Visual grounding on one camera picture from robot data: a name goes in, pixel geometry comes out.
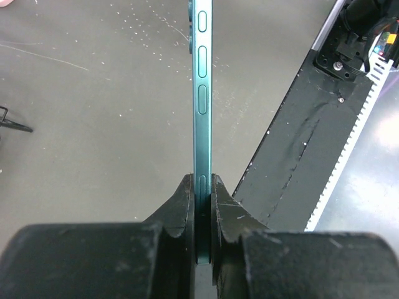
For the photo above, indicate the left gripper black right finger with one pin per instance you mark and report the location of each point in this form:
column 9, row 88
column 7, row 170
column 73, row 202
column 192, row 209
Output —
column 251, row 261

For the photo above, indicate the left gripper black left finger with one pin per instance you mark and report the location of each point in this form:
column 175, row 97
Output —
column 149, row 259

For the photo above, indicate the teal smartphone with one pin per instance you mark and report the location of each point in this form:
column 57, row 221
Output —
column 201, row 49

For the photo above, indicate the pink phone case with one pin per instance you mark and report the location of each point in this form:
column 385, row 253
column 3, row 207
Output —
column 4, row 3

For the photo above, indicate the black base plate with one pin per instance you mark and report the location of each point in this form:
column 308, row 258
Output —
column 294, row 160

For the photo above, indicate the white slotted cable duct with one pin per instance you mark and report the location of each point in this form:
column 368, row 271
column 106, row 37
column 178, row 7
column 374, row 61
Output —
column 380, row 69

